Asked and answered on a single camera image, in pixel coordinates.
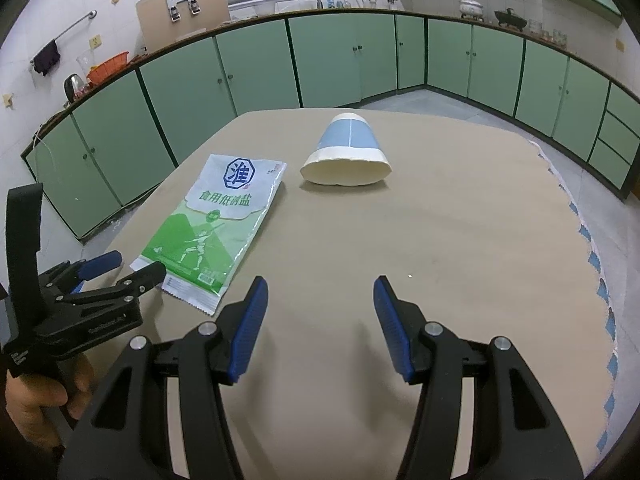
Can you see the glass jar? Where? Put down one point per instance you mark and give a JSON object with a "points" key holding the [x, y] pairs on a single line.
{"points": [[535, 26], [560, 38]]}

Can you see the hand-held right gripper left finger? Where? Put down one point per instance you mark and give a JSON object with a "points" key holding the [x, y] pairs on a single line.
{"points": [[247, 330]]}

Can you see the green and white salt bag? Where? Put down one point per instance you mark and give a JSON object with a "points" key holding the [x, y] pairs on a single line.
{"points": [[220, 230]]}

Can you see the orange plastic basin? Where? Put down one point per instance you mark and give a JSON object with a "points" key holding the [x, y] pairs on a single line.
{"points": [[107, 67]]}

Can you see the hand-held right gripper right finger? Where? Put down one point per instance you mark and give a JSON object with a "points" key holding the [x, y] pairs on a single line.
{"points": [[395, 330]]}

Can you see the beige board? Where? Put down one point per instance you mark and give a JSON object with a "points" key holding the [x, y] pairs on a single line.
{"points": [[150, 25]]}

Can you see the person's left hand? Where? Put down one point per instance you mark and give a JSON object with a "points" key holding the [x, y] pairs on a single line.
{"points": [[32, 405]]}

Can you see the steel kettle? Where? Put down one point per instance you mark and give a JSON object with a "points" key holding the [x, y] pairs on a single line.
{"points": [[73, 87]]}

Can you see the green lower kitchen cabinets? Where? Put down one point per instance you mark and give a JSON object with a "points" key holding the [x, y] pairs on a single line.
{"points": [[325, 55]]}

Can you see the clear plastic jug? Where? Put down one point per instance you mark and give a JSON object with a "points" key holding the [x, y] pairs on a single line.
{"points": [[83, 67]]}

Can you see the white lidded pot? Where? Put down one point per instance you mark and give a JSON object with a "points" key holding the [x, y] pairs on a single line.
{"points": [[471, 7]]}

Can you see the black wok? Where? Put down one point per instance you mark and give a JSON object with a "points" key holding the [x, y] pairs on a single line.
{"points": [[510, 17]]}

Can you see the dark cloth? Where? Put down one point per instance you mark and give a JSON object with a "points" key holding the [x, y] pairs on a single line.
{"points": [[47, 57]]}

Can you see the blue and white paper cup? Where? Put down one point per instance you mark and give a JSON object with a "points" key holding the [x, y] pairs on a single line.
{"points": [[350, 135]]}

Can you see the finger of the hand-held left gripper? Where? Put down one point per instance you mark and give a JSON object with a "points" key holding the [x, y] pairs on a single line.
{"points": [[100, 264], [145, 277]]}

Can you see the utensil holder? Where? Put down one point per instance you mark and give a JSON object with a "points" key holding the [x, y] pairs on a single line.
{"points": [[370, 2]]}

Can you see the metal towel rail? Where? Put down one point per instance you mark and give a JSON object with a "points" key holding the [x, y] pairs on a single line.
{"points": [[75, 25]]}

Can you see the white blue scalloped tablecloth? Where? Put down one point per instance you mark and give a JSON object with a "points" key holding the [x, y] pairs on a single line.
{"points": [[597, 280]]}

